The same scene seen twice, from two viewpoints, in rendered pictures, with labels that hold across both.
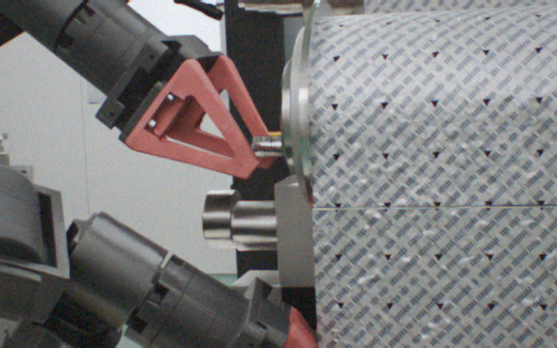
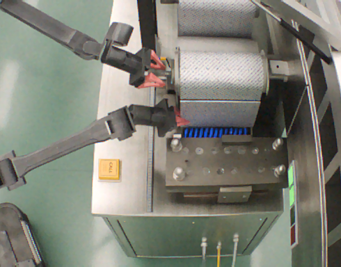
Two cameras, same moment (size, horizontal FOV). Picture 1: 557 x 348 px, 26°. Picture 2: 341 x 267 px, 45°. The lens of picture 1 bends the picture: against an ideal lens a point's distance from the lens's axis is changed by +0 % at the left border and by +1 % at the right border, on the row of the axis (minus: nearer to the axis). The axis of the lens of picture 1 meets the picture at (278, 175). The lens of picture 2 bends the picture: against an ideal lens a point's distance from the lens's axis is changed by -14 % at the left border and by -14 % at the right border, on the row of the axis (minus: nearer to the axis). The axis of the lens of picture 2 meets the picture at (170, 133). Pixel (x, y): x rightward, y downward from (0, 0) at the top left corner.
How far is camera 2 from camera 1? 107 cm
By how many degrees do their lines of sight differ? 57
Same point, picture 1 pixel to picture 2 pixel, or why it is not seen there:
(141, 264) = (147, 118)
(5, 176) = (119, 115)
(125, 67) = (133, 72)
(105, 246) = (140, 118)
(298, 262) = (171, 86)
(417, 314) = (200, 112)
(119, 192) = not seen: outside the picture
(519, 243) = (221, 105)
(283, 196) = (168, 78)
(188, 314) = (156, 123)
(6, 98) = not seen: outside the picture
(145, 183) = not seen: outside the picture
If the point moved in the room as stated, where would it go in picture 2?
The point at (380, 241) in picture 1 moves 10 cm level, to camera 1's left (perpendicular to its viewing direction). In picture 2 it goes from (194, 105) to (159, 111)
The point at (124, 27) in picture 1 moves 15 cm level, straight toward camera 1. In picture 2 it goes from (132, 65) to (149, 109)
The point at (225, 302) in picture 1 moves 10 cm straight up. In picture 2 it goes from (163, 117) to (161, 99)
